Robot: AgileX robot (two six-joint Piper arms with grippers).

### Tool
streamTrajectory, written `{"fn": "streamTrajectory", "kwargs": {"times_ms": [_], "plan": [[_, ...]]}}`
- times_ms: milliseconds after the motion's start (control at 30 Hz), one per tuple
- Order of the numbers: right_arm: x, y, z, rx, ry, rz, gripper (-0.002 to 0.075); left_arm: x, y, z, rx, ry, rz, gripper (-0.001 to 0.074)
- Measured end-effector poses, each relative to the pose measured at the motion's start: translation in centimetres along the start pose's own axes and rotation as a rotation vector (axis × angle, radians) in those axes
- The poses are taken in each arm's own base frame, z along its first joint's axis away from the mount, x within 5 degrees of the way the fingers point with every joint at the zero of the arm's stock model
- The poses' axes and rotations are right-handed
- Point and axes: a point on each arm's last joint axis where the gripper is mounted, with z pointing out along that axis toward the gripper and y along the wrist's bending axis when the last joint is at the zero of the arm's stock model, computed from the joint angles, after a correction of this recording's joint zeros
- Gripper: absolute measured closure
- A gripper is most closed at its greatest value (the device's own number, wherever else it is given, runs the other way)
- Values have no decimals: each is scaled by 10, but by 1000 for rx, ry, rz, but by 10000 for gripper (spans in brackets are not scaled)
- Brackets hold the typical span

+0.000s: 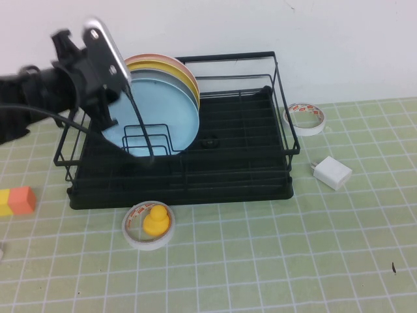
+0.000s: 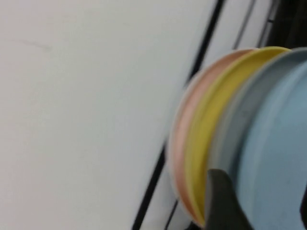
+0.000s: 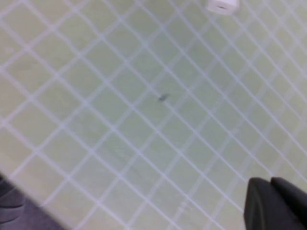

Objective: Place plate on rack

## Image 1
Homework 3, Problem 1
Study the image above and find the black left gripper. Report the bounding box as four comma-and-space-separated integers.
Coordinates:
50, 29, 120, 131

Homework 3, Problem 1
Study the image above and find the light blue plate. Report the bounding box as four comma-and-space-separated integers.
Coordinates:
99, 78, 201, 160

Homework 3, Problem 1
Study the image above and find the pink plate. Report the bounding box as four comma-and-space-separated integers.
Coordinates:
123, 53, 196, 86

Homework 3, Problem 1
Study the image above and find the yellow plate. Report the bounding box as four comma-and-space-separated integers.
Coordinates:
126, 60, 201, 108

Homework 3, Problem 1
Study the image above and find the orange cube block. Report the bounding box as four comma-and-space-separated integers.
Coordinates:
7, 186, 36, 215

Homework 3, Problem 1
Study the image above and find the white tape roll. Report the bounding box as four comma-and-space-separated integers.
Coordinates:
281, 102, 328, 137
122, 201, 177, 251

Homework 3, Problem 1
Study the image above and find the yellow rubber duck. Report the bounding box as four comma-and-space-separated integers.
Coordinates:
142, 205, 171, 236

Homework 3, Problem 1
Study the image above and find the green checkered tablecloth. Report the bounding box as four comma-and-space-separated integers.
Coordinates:
0, 97, 417, 313

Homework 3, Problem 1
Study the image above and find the white usb charger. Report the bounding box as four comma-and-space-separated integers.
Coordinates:
309, 155, 354, 191

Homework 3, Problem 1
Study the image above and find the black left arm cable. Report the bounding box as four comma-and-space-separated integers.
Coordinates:
0, 83, 156, 164

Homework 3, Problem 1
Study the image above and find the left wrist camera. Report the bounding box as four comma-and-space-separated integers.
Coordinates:
81, 18, 133, 95

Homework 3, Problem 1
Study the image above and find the black wire dish rack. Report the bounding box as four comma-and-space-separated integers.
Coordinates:
53, 51, 300, 211

